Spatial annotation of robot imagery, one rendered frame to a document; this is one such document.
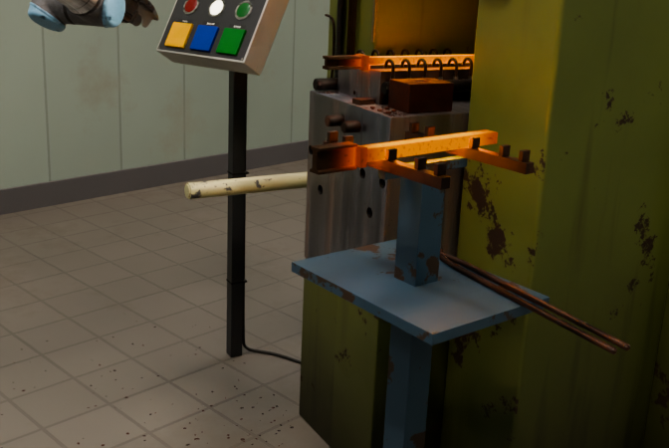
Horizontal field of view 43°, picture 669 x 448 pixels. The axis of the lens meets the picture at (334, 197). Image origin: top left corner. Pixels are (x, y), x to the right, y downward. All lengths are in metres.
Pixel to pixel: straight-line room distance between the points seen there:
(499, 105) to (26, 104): 2.85
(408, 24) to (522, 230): 0.74
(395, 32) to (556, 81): 0.67
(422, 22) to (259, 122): 2.87
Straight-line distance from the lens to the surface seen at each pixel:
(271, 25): 2.37
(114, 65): 4.48
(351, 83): 2.09
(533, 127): 1.78
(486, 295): 1.60
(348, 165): 1.45
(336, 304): 2.14
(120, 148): 4.57
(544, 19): 1.76
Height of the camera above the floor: 1.24
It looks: 16 degrees down
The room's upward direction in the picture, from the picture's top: 3 degrees clockwise
